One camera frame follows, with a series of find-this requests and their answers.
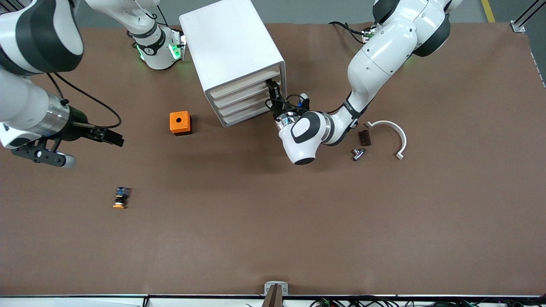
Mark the black arm base cable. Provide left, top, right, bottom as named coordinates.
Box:
left=328, top=21, right=366, bottom=44

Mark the white curved plastic arc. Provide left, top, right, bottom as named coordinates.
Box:
left=366, top=120, right=407, bottom=161

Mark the aluminium frame profile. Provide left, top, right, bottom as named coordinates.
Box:
left=510, top=0, right=546, bottom=34

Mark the brown table cover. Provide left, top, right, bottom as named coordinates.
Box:
left=0, top=21, right=546, bottom=297

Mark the orange button enclosure box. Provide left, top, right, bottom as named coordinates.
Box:
left=169, top=111, right=193, bottom=136

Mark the yellow push button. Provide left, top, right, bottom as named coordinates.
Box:
left=113, top=186, right=131, bottom=210

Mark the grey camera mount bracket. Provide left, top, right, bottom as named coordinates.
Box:
left=262, top=281, right=289, bottom=307

